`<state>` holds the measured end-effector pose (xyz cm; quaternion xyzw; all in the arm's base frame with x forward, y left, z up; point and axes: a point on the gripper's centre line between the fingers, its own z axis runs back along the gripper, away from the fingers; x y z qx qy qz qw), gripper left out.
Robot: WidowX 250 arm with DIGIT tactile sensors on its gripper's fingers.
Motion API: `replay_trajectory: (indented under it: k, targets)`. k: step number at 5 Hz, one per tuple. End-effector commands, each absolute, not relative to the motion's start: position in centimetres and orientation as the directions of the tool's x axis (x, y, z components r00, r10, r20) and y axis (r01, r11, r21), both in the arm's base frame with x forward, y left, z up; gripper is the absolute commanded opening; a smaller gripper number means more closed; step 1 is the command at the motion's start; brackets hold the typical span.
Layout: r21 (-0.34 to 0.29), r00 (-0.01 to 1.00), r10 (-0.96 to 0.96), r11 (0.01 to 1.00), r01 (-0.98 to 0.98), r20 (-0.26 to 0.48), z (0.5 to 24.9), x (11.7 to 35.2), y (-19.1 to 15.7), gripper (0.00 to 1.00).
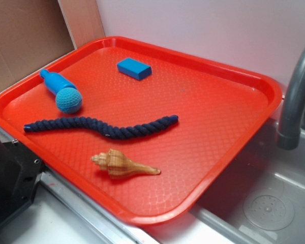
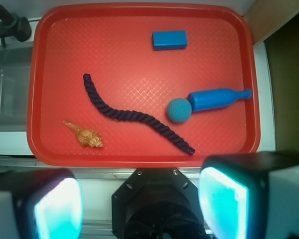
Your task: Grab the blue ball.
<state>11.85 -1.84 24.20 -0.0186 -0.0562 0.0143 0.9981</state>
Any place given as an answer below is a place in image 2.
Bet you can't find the dark blue twisted rope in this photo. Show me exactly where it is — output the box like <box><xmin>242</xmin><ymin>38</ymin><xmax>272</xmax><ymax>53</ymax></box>
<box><xmin>83</xmin><ymin>73</ymin><xmax>196</xmax><ymax>156</ymax></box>

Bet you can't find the tan conch seashell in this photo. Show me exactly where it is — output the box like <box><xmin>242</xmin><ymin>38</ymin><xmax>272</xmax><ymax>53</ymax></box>
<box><xmin>63</xmin><ymin>120</ymin><xmax>104</xmax><ymax>148</ymax></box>

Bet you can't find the blue dimpled ball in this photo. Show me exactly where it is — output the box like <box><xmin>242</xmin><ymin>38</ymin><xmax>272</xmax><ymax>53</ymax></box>
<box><xmin>166</xmin><ymin>98</ymin><xmax>192</xmax><ymax>123</ymax></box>

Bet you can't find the grey sink basin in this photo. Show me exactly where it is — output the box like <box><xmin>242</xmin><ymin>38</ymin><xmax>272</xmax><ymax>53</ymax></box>
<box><xmin>0</xmin><ymin>43</ymin><xmax>33</xmax><ymax>132</ymax></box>

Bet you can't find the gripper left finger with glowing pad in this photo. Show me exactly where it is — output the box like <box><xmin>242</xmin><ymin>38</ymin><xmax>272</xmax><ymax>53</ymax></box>
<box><xmin>0</xmin><ymin>168</ymin><xmax>83</xmax><ymax>239</ymax></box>

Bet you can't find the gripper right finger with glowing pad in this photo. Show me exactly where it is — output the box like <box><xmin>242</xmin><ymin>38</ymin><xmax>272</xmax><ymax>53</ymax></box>
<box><xmin>198</xmin><ymin>151</ymin><xmax>299</xmax><ymax>239</ymax></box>

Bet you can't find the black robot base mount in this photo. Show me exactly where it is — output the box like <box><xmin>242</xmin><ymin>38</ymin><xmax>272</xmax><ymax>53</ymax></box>
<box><xmin>112</xmin><ymin>168</ymin><xmax>209</xmax><ymax>239</ymax></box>

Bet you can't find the blue plastic bottle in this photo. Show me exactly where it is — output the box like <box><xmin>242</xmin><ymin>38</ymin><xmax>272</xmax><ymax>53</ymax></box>
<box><xmin>187</xmin><ymin>89</ymin><xmax>252</xmax><ymax>112</ymax></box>

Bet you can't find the brown cardboard panel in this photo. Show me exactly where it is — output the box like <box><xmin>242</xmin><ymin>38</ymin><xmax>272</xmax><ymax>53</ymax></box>
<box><xmin>243</xmin><ymin>0</ymin><xmax>299</xmax><ymax>45</ymax></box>

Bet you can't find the blue rectangular block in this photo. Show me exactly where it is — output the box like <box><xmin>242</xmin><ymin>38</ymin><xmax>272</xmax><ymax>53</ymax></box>
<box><xmin>152</xmin><ymin>30</ymin><xmax>188</xmax><ymax>50</ymax></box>

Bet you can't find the grey faucet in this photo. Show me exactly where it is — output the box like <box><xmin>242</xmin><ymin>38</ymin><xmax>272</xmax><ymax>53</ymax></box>
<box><xmin>0</xmin><ymin>4</ymin><xmax>32</xmax><ymax>48</ymax></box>

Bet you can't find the red plastic tray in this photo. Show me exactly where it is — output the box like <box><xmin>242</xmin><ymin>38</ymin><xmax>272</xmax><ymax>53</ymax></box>
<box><xmin>27</xmin><ymin>3</ymin><xmax>260</xmax><ymax>168</ymax></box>

